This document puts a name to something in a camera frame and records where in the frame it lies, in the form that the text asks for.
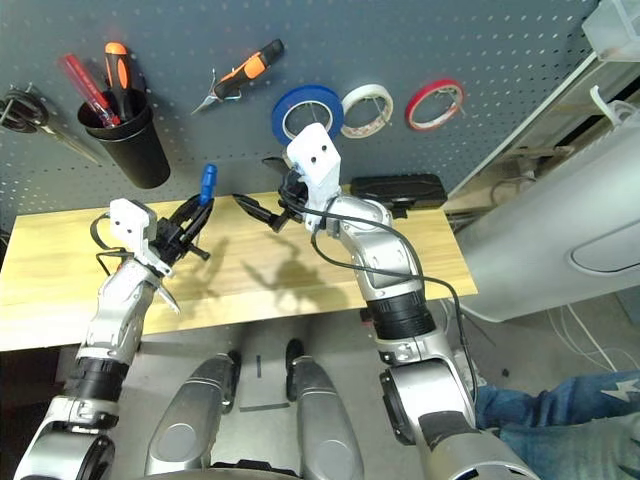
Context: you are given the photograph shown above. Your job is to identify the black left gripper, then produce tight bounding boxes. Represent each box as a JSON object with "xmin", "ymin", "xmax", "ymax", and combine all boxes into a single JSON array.
[{"xmin": 144, "ymin": 194, "xmax": 216, "ymax": 271}]

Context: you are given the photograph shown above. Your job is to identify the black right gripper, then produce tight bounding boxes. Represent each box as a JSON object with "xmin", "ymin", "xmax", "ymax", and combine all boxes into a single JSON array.
[{"xmin": 232, "ymin": 156, "xmax": 311, "ymax": 234}]

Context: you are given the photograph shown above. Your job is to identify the small blue screwdriver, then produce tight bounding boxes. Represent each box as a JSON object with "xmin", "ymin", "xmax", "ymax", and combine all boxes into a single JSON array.
[{"xmin": 198, "ymin": 163, "xmax": 219, "ymax": 207}]

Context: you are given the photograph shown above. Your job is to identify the blue tape roll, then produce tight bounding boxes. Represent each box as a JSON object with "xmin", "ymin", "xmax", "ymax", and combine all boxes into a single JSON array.
[{"xmin": 271, "ymin": 84, "xmax": 345, "ymax": 147}]

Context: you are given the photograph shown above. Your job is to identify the orange handled pliers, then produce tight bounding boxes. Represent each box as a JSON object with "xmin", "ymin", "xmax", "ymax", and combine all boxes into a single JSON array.
[{"xmin": 191, "ymin": 38, "xmax": 286, "ymax": 116}]

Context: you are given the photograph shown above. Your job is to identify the dark grey metal pegboard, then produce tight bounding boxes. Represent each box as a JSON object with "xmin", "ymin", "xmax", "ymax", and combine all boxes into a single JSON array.
[{"xmin": 0, "ymin": 0, "xmax": 601, "ymax": 231}]

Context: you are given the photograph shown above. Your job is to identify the black cup holder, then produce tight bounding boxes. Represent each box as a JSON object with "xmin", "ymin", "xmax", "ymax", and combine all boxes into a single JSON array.
[{"xmin": 77, "ymin": 88, "xmax": 172, "ymax": 190}]

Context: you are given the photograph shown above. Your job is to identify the black plastic case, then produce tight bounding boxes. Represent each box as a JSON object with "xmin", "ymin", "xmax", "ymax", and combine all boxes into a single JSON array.
[{"xmin": 349, "ymin": 173, "xmax": 448, "ymax": 220}]

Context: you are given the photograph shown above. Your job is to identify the white tape roll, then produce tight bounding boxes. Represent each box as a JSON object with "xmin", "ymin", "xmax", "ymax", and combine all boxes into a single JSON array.
[{"xmin": 339, "ymin": 83, "xmax": 395, "ymax": 140}]

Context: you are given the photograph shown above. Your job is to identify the red tape roll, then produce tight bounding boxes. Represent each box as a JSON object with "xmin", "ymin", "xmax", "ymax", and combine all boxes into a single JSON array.
[{"xmin": 404, "ymin": 76, "xmax": 465, "ymax": 132}]

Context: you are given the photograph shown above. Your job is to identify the orange black screwdriver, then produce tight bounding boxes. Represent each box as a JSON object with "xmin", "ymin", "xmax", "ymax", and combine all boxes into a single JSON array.
[{"xmin": 103, "ymin": 41, "xmax": 136, "ymax": 121}]

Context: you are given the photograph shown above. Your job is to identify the long black tape strip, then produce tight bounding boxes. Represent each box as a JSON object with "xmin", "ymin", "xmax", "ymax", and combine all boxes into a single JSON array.
[{"xmin": 238, "ymin": 399, "xmax": 291, "ymax": 412}]

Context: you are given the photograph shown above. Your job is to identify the silver robot left leg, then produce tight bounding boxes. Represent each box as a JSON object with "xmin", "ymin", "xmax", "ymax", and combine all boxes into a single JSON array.
[{"xmin": 144, "ymin": 352, "xmax": 241, "ymax": 476}]

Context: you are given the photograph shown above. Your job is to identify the silver robot leg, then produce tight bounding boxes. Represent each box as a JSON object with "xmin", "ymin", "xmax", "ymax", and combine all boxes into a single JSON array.
[
  {"xmin": 285, "ymin": 339, "xmax": 364, "ymax": 480},
  {"xmin": 144, "ymin": 352, "xmax": 241, "ymax": 476}
]

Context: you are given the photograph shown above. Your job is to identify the silver robot right leg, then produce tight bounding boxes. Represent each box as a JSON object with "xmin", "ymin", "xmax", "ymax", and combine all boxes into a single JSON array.
[{"xmin": 285, "ymin": 339, "xmax": 364, "ymax": 480}]

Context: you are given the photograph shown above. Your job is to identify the grey robot torso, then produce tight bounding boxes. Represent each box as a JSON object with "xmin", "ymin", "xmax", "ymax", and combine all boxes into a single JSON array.
[{"xmin": 199, "ymin": 467, "xmax": 311, "ymax": 480}]

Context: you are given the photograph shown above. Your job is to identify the large grey machine housing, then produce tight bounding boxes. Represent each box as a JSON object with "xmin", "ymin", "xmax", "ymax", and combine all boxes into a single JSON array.
[{"xmin": 454, "ymin": 119, "xmax": 640, "ymax": 324}]

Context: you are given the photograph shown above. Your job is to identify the blue jeans leg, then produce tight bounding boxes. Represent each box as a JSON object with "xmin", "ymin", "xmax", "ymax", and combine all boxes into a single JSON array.
[{"xmin": 472, "ymin": 369, "xmax": 640, "ymax": 480}]

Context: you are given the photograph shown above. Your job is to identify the translucent plastic bin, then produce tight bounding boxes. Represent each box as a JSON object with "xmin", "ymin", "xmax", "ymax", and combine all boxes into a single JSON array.
[{"xmin": 582, "ymin": 0, "xmax": 640, "ymax": 64}]

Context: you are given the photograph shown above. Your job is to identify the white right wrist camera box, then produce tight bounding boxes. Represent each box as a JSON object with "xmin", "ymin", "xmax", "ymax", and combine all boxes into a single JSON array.
[{"xmin": 284, "ymin": 123, "xmax": 342, "ymax": 232}]

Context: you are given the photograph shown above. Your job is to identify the wire pliers holder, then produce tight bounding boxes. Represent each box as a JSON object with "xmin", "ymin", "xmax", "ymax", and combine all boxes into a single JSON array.
[{"xmin": 208, "ymin": 68, "xmax": 244, "ymax": 104}]

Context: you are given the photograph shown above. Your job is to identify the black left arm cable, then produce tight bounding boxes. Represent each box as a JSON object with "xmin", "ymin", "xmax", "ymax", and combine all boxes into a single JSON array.
[{"xmin": 89, "ymin": 212, "xmax": 136, "ymax": 276}]

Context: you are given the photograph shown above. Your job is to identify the red handled screwdriver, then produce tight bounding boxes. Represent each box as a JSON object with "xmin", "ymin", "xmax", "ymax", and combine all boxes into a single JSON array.
[{"xmin": 58, "ymin": 53, "xmax": 121, "ymax": 129}]

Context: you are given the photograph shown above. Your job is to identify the black handled scissors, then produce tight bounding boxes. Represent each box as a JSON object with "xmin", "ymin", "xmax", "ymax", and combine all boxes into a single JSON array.
[{"xmin": 0, "ymin": 83, "xmax": 101, "ymax": 166}]

